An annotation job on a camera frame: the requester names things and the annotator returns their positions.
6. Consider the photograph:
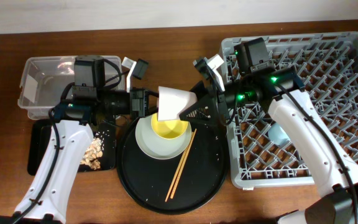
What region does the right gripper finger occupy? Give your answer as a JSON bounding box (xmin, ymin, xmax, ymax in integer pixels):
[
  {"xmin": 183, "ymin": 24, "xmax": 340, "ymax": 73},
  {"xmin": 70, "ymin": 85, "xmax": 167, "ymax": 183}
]
[
  {"xmin": 179, "ymin": 94, "xmax": 218, "ymax": 126},
  {"xmin": 190, "ymin": 81, "xmax": 213, "ymax": 100}
]

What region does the pink cup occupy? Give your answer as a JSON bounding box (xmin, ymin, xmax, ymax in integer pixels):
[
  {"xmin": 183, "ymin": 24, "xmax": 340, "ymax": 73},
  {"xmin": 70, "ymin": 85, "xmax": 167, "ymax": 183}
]
[{"xmin": 157, "ymin": 86, "xmax": 198, "ymax": 121}]

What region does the yellow bowl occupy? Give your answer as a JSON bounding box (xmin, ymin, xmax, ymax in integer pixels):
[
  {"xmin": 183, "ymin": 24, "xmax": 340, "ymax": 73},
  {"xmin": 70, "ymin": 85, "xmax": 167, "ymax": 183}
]
[{"xmin": 151, "ymin": 113, "xmax": 189, "ymax": 139}]

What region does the grey plate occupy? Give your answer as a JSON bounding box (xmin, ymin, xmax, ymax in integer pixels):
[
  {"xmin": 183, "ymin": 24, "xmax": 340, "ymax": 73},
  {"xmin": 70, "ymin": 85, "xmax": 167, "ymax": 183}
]
[{"xmin": 135, "ymin": 116, "xmax": 191, "ymax": 160}]

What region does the blue cup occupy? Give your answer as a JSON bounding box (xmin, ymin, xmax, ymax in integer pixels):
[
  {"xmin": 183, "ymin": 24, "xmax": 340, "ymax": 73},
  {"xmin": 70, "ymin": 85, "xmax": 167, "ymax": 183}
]
[{"xmin": 268, "ymin": 123, "xmax": 290, "ymax": 146}]

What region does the peanut shells and rice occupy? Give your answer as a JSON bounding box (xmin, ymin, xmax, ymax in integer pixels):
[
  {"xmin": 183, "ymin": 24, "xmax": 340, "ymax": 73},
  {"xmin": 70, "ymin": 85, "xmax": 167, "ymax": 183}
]
[{"xmin": 80, "ymin": 138, "xmax": 104, "ymax": 170}]

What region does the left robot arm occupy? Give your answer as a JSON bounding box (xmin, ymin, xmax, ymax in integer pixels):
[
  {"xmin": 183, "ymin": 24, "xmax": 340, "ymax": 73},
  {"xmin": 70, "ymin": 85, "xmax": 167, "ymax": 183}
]
[{"xmin": 0, "ymin": 86, "xmax": 159, "ymax": 223}]

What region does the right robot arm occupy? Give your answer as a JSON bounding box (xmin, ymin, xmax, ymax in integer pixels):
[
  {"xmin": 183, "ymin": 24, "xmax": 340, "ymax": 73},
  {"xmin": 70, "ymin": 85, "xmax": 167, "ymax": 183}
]
[{"xmin": 220, "ymin": 68, "xmax": 358, "ymax": 223}]

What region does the grey dishwasher rack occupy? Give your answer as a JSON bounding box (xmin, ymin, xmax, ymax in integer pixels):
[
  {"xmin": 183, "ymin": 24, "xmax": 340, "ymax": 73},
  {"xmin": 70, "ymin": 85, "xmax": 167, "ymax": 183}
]
[{"xmin": 227, "ymin": 32, "xmax": 358, "ymax": 190}]

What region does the round black serving tray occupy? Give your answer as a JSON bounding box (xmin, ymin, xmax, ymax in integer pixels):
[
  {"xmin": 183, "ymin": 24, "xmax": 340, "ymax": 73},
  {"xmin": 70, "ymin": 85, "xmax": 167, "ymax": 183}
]
[{"xmin": 116, "ymin": 119, "xmax": 229, "ymax": 215}]

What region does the clear plastic bin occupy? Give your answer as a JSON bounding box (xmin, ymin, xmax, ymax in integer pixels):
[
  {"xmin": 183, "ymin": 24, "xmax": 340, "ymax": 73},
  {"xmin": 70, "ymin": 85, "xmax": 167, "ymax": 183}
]
[{"xmin": 17, "ymin": 55, "xmax": 122, "ymax": 119}]

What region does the black rectangular tray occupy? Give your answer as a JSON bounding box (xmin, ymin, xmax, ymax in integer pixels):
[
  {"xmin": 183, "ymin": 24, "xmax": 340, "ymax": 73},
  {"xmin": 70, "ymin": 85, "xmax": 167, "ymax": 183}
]
[{"xmin": 27, "ymin": 115, "xmax": 116, "ymax": 175}]

